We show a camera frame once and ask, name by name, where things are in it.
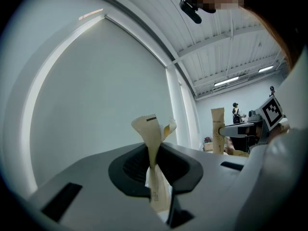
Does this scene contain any white arched wall frame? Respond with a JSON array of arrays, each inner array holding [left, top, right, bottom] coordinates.
[[166, 63, 202, 151], [3, 7, 200, 197]]

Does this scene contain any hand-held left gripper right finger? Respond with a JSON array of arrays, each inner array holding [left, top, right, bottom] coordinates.
[[157, 141, 250, 231]]

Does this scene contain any black headset microphone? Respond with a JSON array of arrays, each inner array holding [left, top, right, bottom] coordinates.
[[179, 0, 203, 25]]

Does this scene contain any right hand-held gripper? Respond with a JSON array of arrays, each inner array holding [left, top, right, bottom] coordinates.
[[217, 94, 287, 152]]

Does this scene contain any long ceiling light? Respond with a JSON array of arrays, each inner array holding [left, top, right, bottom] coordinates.
[[213, 75, 239, 88], [257, 64, 275, 74]]

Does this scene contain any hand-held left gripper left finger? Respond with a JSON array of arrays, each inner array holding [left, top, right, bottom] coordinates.
[[26, 142, 167, 231]]

